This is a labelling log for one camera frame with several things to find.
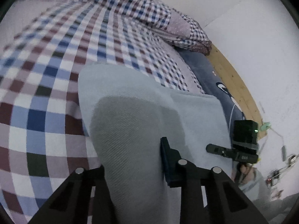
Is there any light grey garment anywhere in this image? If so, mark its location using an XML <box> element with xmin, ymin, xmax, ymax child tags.
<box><xmin>78</xmin><ymin>64</ymin><xmax>232</xmax><ymax>223</ymax></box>

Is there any grey sleeve forearm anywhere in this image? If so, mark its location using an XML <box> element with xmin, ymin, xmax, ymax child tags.
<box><xmin>238</xmin><ymin>168</ymin><xmax>298</xmax><ymax>223</ymax></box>

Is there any person right hand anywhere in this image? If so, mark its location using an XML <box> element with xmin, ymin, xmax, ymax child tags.
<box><xmin>235</xmin><ymin>163</ymin><xmax>255</xmax><ymax>185</ymax></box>

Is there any dark blue cartoon pillow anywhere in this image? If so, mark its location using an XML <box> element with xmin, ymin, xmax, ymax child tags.
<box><xmin>177</xmin><ymin>49</ymin><xmax>245</xmax><ymax>133</ymax></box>

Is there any wooden bed headboard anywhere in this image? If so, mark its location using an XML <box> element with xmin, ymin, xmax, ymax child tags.
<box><xmin>207</xmin><ymin>44</ymin><xmax>263</xmax><ymax>126</ymax></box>

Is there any checkered plaid bed sheet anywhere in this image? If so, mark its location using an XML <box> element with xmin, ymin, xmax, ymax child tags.
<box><xmin>0</xmin><ymin>0</ymin><xmax>206</xmax><ymax>224</ymax></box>

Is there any checkered plaid rolled quilt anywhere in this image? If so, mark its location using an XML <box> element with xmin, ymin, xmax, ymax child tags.
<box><xmin>23</xmin><ymin>0</ymin><xmax>213</xmax><ymax>56</ymax></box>

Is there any black camera box green light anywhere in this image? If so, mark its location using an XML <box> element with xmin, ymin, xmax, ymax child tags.
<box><xmin>233</xmin><ymin>120</ymin><xmax>258</xmax><ymax>150</ymax></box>

